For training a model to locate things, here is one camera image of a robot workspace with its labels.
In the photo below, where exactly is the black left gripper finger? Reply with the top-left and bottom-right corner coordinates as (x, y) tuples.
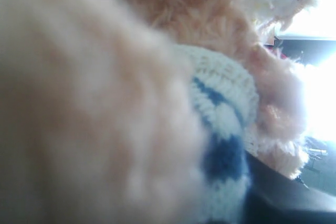
(243, 153), (335, 224)

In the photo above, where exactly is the tan teddy bear striped sweater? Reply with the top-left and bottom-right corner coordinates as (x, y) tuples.
(1, 0), (313, 223)

